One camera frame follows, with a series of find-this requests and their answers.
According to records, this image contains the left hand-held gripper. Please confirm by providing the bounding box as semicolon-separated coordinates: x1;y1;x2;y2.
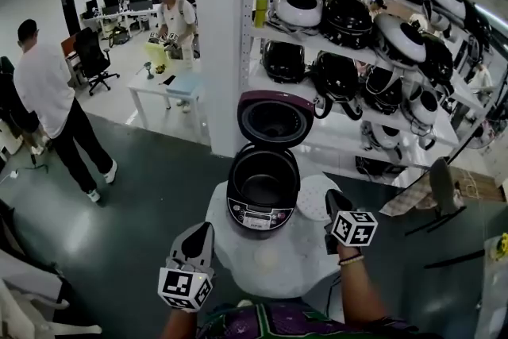
157;222;216;314

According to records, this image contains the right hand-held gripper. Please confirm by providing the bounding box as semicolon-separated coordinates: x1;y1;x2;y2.
323;190;379;256

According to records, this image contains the white perforated steamer tray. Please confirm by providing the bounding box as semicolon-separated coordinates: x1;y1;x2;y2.
295;175;344;222

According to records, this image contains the dark maroon rice cooker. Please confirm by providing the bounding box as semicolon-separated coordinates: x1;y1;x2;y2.
226;90;315;241

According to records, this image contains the person's left forearm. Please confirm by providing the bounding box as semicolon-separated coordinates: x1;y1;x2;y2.
160;307;200;339

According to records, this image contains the person's right forearm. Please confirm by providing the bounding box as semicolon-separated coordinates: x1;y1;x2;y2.
337;254;392;331

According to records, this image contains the black equipment case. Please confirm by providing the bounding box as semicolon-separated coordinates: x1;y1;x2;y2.
355;155;408;181

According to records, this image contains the beige checked cloth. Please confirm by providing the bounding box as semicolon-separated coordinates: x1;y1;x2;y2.
379;180;466;218

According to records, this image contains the small white round lid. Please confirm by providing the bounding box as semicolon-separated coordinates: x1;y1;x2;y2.
253;248;280;272

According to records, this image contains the small white round table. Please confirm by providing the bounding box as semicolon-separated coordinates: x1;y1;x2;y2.
205;174;347;300

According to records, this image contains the grey shell chair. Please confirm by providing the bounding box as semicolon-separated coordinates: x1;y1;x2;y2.
404;156;468;237

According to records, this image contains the purple green patterned clothing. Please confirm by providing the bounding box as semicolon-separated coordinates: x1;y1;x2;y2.
196;301;437;339

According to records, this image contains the white metal shelf rack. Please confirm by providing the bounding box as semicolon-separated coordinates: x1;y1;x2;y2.
240;0;494;172

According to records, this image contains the wooden slatted bench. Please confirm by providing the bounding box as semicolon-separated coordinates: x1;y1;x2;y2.
448;164;506;204

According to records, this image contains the black standing fan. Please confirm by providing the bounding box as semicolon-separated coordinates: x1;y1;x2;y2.
464;122;498;150

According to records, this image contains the yellow flower vase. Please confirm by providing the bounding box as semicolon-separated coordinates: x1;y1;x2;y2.
487;232;508;264

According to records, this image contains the light blue box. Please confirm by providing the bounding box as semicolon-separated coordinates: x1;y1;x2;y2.
165;71;204;97

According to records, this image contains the white square side table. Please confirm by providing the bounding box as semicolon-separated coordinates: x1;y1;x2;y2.
126;65;204;129

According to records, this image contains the marble top table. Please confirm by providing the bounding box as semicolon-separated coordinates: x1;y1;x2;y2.
424;233;508;339

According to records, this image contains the white power strip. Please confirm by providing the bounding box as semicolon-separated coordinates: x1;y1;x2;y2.
0;169;21;186

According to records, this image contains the pale yellow box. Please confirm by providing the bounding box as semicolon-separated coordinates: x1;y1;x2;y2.
144;41;172;71

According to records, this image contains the yellow green bottle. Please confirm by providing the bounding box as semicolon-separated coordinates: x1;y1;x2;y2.
253;0;270;29

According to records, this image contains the black office chair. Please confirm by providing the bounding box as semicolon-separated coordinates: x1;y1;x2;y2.
73;26;121;98

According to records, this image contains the black bag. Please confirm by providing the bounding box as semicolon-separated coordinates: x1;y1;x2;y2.
109;25;133;49

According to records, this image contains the long white office desk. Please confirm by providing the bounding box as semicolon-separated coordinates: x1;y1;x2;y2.
81;7;160;43

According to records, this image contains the ceiling light tube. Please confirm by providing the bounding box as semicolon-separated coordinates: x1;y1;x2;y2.
474;2;508;24

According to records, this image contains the bead bracelet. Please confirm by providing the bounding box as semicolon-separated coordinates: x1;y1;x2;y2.
337;253;366;268

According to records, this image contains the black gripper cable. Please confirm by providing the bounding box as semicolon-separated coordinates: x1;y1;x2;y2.
326;275;343;309

